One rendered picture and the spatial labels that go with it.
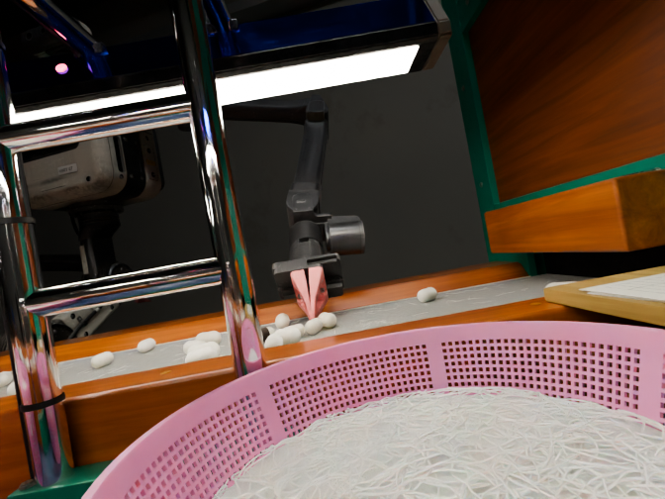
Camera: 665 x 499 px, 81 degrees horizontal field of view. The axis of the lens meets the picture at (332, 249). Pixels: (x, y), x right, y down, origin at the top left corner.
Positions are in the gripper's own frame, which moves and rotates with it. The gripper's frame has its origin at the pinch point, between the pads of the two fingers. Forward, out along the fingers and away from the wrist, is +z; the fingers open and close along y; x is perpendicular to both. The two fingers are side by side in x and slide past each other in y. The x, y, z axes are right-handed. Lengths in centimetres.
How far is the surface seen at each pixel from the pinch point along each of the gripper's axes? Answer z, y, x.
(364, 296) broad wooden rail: -10.6, 8.4, 8.7
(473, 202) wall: -150, 91, 93
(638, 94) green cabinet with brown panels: -1.8, 37.8, -23.3
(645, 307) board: 22.4, 21.1, -21.5
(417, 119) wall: -189, 68, 54
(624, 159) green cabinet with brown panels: -0.6, 37.8, -16.6
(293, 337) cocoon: 6.4, -2.0, -4.6
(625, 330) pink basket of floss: 23.9, 18.8, -21.8
